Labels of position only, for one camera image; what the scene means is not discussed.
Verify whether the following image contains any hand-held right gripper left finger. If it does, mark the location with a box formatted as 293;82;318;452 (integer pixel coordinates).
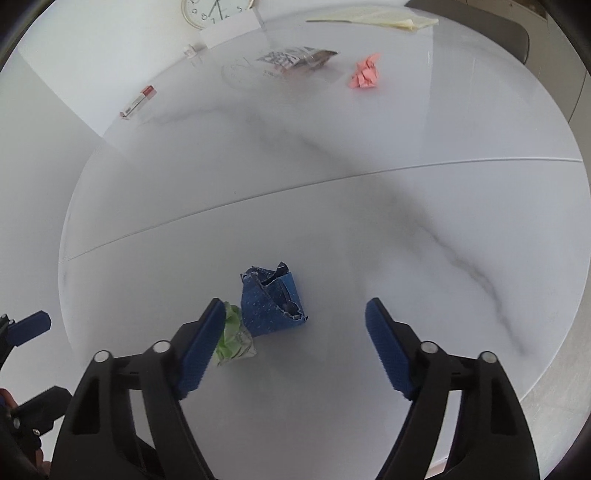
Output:
48;298;228;480

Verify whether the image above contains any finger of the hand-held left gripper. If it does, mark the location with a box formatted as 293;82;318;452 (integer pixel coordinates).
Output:
8;311;52;348
10;387;73;437

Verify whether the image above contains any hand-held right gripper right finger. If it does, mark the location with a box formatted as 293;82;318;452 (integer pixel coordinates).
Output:
365;297;542;480

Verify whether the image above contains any green paper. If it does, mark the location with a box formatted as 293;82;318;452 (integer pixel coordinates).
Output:
214;302;257;368

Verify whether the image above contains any dark blue foil wrapper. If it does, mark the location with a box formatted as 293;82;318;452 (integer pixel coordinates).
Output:
240;261;309;340

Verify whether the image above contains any red and white small box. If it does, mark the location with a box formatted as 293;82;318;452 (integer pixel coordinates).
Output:
119;86;156;120

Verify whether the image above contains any orange crumpled paper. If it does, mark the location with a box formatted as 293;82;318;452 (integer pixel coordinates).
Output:
347;54;382;92

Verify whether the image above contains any silver printed wrapper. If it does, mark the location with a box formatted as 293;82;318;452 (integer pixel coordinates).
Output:
255;46;340;72

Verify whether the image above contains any white paper card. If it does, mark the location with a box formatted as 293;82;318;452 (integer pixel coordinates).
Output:
199;10;265;49

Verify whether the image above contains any dark grey chair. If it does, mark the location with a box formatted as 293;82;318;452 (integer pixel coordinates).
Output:
405;0;531;65

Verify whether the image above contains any open notebook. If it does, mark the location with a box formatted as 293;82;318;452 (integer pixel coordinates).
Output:
305;6;439;29

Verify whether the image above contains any white round wall clock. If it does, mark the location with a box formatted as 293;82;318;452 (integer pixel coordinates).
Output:
181;0;254;31

